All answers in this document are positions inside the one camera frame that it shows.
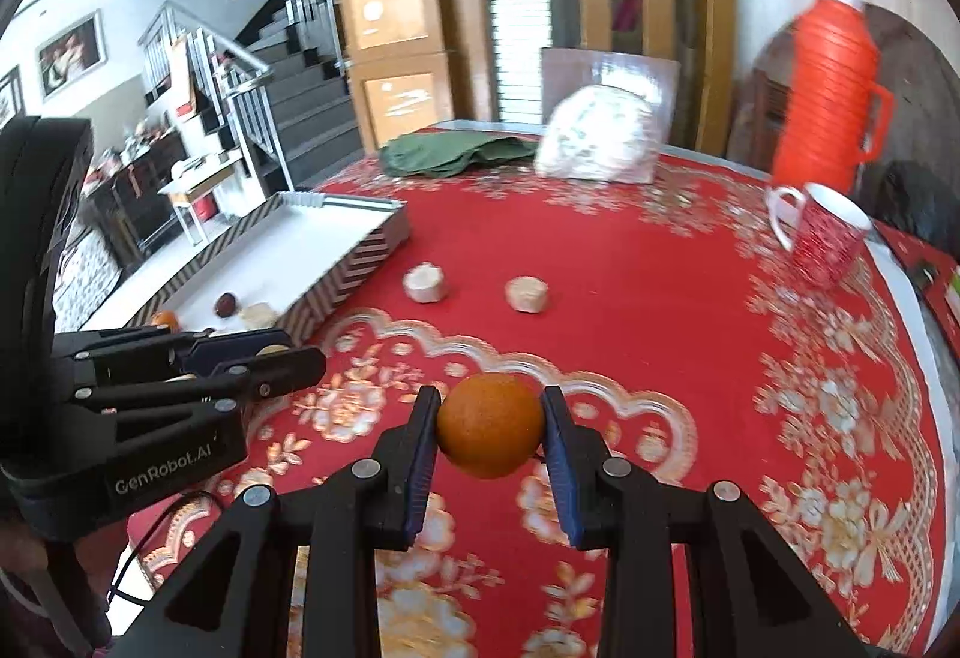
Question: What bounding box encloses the sign board on railing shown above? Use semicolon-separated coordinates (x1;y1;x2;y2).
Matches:
169;35;203;127

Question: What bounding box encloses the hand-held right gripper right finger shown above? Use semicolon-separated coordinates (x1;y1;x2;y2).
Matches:
540;386;871;658

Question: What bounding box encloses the metal stair railing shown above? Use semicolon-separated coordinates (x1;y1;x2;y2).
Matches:
139;0;346;194

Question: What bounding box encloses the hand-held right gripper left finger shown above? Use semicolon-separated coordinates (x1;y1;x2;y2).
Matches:
109;384;443;658

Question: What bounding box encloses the person's left forearm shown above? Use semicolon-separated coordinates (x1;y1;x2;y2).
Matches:
0;523;130;658

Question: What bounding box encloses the framed wall picture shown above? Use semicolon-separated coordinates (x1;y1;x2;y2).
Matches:
36;9;106;100

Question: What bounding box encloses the dark wooden chair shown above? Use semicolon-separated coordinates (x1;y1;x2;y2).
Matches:
746;62;796;175

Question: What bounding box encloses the white plastic bag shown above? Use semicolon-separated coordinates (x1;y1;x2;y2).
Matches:
534;84;661;184

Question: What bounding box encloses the red floral tablecloth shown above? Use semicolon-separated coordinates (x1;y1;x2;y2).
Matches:
127;118;953;658

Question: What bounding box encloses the orange thermos jug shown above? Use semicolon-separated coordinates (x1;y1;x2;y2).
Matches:
772;0;895;194

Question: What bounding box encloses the grey staircase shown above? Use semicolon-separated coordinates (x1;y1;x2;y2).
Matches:
225;0;376;190

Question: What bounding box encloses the wooden cabinet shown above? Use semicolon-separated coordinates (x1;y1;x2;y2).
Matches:
326;0;460;157

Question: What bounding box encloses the black bag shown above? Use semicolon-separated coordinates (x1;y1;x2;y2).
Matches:
874;159;957;243

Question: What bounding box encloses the red patterned mug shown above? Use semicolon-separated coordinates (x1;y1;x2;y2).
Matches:
765;182;875;288

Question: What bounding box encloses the striped white tray box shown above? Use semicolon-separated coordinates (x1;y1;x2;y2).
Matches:
75;189;412;348

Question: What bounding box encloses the white-edged red box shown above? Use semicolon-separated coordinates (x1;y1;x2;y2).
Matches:
874;219;960;359

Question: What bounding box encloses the green cloth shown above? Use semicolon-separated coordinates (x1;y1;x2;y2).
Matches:
377;131;541;179

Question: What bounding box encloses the dark wooden sideboard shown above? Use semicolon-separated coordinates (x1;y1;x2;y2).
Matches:
52;129;196;277

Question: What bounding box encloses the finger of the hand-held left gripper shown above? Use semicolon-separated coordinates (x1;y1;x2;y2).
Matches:
51;326;295;370
71;347;328;414

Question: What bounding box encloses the small white desk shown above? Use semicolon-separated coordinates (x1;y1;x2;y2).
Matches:
159;148;248;247

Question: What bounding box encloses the black cable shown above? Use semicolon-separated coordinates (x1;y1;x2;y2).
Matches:
105;491;220;608

